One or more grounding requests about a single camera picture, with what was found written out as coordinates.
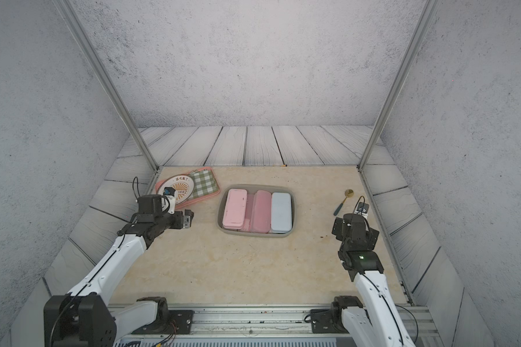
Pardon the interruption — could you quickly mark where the left aluminium frame post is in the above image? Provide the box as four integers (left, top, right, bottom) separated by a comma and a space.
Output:
54, 0, 159, 173

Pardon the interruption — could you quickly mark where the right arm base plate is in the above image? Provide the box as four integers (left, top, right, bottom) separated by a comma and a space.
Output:
304, 309, 343, 334

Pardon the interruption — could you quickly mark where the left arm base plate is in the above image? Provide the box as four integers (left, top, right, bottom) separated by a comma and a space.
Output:
132, 309, 194, 335

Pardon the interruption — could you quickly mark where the grey plastic storage box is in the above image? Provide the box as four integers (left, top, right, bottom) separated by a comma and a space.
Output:
217, 184, 295, 238

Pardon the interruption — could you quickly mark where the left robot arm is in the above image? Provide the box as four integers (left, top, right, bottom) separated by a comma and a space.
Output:
43, 195, 194, 346

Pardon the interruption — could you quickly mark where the round orange patterned plate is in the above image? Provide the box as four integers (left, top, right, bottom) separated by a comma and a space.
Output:
159, 175, 195, 205

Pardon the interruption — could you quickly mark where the translucent pink pencil case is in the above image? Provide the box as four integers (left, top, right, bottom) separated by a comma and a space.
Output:
240, 194, 254, 232

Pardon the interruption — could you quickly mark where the green checked cloth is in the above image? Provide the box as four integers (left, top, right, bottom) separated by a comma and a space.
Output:
188, 169, 219, 200

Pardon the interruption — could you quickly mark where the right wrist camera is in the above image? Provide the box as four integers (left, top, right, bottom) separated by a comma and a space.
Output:
354, 202, 370, 219

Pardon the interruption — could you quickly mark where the pink plastic tray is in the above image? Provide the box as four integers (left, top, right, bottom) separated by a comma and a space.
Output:
154, 167, 221, 208

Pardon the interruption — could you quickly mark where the gold spoon teal handle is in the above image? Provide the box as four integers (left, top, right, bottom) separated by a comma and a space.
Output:
333, 189, 355, 216

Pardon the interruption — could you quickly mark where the aluminium frame post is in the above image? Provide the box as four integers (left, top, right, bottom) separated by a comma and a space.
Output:
357, 0, 439, 173
54, 0, 159, 173

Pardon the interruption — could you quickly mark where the right aluminium frame post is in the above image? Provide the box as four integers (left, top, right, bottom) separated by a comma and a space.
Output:
357, 0, 439, 173

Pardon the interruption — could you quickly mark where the aluminium front rail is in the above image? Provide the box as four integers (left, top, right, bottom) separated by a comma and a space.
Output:
58, 304, 444, 347

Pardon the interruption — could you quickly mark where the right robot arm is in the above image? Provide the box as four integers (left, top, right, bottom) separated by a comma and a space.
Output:
331, 213, 415, 346

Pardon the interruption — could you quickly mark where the light blue pencil case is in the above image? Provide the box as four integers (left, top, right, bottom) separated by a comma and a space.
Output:
271, 192, 292, 234

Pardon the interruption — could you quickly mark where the opaque pink pencil case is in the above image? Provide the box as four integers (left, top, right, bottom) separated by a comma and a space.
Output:
222, 189, 248, 230

